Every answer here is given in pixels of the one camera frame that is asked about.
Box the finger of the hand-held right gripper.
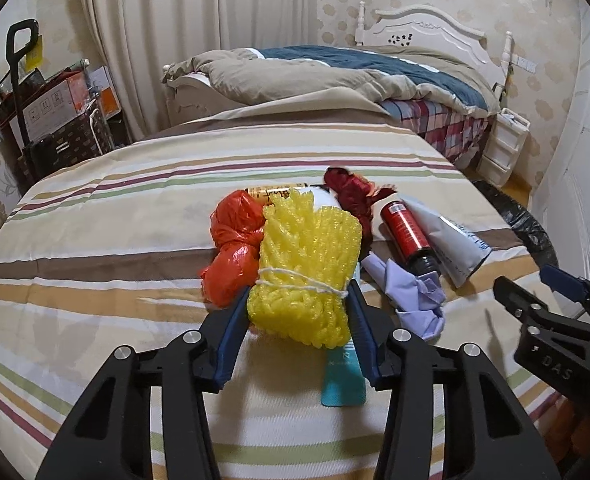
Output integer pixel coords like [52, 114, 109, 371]
[540, 265, 590, 332]
[493, 276, 551, 327]

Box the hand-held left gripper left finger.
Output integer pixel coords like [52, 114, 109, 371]
[35, 302, 251, 480]

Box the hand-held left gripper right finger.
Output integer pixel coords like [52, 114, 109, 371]
[347, 279, 561, 480]

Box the teal packet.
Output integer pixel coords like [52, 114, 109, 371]
[320, 260, 367, 407]

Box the lavender glove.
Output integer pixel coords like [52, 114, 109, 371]
[362, 252, 447, 343]

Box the black trash bag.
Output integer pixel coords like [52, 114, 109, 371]
[470, 180, 558, 271]

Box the grey squeeze tube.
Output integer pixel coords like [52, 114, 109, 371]
[407, 199, 491, 288]

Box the yellow foam net bundle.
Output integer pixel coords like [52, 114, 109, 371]
[246, 187, 365, 350]

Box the orange plastic bag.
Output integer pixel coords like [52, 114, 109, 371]
[199, 190, 267, 308]

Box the red spray can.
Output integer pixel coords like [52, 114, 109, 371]
[379, 200, 441, 281]

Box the white paper wad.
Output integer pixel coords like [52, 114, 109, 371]
[307, 186, 342, 212]

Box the white wardrobe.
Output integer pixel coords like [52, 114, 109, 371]
[530, 0, 590, 321]

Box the white plastic drawer unit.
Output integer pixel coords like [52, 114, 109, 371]
[478, 108, 531, 186]

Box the yellow labelled bottle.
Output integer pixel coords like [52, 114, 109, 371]
[245, 183, 311, 206]

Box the dark red ribbon bundle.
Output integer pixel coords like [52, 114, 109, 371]
[323, 166, 398, 243]

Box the striped bed sheet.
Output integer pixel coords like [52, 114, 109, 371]
[0, 107, 566, 480]

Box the plaid bed sheet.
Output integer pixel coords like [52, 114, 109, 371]
[380, 97, 493, 168]

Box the white bed footboard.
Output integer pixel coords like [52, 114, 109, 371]
[162, 62, 238, 126]

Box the brown patterned bag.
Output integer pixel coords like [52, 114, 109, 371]
[25, 100, 116, 181]

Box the beige and teal duvet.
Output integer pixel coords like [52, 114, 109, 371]
[162, 45, 498, 116]

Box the orange and white box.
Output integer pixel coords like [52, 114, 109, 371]
[72, 65, 122, 117]

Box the white carved headboard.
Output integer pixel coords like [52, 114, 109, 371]
[355, 2, 513, 111]

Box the white cardboard box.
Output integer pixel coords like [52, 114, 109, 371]
[22, 77, 83, 143]

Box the cream curtain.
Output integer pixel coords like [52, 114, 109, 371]
[77, 0, 321, 141]

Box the black hand cart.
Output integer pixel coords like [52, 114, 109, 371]
[0, 19, 46, 181]

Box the yellow tag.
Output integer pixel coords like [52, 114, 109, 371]
[26, 34, 44, 70]

